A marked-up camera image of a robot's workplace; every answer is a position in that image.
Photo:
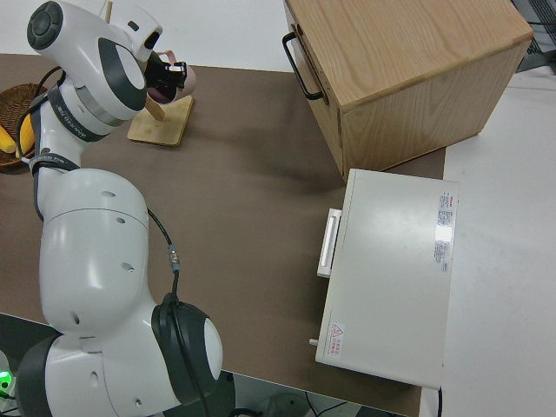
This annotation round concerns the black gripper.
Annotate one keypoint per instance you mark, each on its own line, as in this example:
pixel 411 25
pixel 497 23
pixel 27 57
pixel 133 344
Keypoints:
pixel 156 71

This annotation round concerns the pink mug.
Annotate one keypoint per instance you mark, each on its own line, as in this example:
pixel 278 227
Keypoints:
pixel 187 84

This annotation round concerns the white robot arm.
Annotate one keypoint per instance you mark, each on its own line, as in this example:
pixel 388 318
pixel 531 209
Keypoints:
pixel 87 243

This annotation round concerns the wooden mug tree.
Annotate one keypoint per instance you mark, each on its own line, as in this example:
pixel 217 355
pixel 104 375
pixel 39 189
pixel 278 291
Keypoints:
pixel 160 130

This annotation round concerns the brown table mat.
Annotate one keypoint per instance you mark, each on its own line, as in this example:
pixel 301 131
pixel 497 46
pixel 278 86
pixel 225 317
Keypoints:
pixel 243 195

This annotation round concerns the pale yellow tapered corn cob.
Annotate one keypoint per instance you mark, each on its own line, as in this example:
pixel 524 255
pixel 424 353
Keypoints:
pixel 27 139

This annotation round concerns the brown wicker tray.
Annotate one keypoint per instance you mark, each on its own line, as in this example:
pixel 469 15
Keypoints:
pixel 13 102

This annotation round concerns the orange yellow blunt corn cob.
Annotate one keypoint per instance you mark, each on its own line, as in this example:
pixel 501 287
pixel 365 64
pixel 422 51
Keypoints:
pixel 6 140

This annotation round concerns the large wooden box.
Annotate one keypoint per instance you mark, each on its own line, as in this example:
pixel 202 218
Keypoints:
pixel 412 52

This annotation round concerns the white toaster oven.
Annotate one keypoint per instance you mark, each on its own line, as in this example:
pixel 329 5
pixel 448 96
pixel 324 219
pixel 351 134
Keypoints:
pixel 391 282

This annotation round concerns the grey metal pedestal foot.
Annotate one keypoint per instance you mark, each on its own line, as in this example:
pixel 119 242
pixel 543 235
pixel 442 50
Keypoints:
pixel 282 406

